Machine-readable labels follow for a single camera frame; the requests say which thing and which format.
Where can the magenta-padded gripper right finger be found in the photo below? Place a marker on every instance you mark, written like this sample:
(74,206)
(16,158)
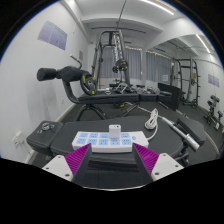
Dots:
(146,159)

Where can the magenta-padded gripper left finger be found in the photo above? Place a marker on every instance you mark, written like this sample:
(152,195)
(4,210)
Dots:
(78,159)

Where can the black padded flat bench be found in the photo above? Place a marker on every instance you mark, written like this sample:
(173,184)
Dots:
(66,133)

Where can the white power strip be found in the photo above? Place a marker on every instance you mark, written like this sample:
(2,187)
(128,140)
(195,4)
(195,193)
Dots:
(106,148)

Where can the silver barbell bar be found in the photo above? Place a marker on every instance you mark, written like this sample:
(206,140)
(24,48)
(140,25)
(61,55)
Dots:
(180,133)

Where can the metal key bunch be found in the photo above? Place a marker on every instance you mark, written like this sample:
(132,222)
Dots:
(46,126)

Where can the small black padded bench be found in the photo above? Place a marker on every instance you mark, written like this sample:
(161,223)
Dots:
(193,128)

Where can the black upright box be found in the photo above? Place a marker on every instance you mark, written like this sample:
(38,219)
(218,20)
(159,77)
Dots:
(168,95)

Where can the black bench with roller pads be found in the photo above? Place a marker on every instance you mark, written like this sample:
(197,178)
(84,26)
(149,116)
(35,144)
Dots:
(110,97)

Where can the black yellow weight plate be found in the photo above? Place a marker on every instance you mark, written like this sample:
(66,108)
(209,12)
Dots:
(83,83)

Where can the white paper sign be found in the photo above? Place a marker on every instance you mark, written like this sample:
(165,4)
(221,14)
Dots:
(165,77)

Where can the grey window curtain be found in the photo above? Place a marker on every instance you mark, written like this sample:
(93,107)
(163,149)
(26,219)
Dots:
(135,63)
(156,66)

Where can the black power rack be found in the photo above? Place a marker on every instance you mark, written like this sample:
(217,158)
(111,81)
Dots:
(192,76)

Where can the black plate on machine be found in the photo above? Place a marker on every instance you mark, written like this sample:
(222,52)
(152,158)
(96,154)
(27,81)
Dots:
(120,64)

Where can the ceiling light strip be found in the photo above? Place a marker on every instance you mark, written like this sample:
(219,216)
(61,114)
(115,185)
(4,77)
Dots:
(203,42)
(156,6)

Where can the white wall outlet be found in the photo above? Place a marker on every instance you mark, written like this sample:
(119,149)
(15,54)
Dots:
(17,140)

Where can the small purple wall poster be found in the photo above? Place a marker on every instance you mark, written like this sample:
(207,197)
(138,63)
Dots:
(213,80)

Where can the small brown wall plaque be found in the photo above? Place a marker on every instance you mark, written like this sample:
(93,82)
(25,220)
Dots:
(81,55)

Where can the large purple wall poster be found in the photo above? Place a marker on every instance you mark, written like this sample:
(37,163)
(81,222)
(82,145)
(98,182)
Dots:
(51,35)

